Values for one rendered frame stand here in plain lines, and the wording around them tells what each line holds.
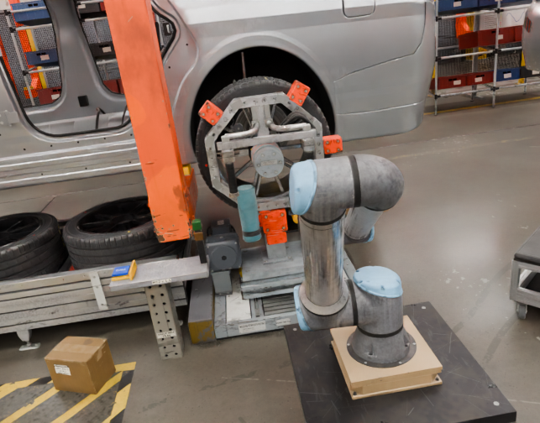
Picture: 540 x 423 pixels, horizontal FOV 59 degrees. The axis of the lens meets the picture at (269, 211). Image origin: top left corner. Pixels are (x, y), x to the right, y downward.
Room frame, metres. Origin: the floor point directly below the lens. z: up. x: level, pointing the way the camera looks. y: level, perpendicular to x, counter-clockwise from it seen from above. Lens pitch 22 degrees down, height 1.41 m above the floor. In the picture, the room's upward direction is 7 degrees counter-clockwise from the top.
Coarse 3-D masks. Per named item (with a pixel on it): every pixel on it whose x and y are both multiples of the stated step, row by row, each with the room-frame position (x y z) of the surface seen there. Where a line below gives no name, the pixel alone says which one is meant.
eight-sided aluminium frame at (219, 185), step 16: (256, 96) 2.18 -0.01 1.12; (272, 96) 2.14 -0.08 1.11; (224, 112) 2.13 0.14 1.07; (304, 112) 2.14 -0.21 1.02; (320, 128) 2.15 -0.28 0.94; (208, 144) 2.12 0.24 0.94; (320, 144) 2.15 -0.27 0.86; (208, 160) 2.12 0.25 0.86; (224, 192) 2.12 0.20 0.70; (272, 208) 2.13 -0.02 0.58
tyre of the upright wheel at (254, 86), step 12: (240, 84) 2.26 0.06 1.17; (252, 84) 2.22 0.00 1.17; (264, 84) 2.22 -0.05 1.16; (276, 84) 2.22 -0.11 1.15; (288, 84) 2.24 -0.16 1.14; (216, 96) 2.38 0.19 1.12; (228, 96) 2.21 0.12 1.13; (240, 96) 2.21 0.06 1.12; (312, 108) 2.23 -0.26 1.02; (204, 120) 2.21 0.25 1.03; (324, 120) 2.24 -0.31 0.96; (204, 132) 2.20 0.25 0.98; (324, 132) 2.23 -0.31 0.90; (204, 144) 2.20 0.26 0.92; (204, 156) 2.20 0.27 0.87; (324, 156) 2.23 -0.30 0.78; (204, 168) 2.20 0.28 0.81; (204, 180) 2.21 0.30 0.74; (216, 192) 2.20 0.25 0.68; (228, 204) 2.21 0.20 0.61
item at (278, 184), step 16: (272, 112) 2.24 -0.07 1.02; (224, 128) 2.23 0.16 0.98; (288, 144) 2.26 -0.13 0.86; (288, 160) 2.25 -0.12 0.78; (304, 160) 2.37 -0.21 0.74; (224, 176) 2.24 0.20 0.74; (256, 176) 2.24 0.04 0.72; (288, 176) 2.41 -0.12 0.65; (256, 192) 2.24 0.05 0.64; (272, 192) 2.28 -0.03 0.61; (288, 192) 2.22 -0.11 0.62
